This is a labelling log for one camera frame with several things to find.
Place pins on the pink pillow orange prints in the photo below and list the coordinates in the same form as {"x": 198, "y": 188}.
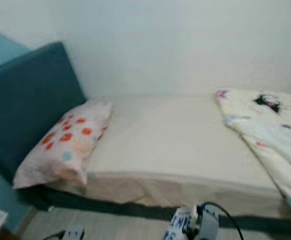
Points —
{"x": 65, "y": 145}

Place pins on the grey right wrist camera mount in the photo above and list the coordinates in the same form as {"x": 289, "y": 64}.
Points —
{"x": 209, "y": 224}

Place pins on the cream cartoon print blanket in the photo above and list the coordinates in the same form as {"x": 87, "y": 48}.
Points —
{"x": 265, "y": 125}

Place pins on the dark blue bed base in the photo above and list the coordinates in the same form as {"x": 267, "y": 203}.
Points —
{"x": 140, "y": 210}

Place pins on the blue upholstered headboard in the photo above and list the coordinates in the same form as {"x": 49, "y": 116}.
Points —
{"x": 30, "y": 100}

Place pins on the cream bed mattress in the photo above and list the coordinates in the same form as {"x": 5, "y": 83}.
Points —
{"x": 165, "y": 135}

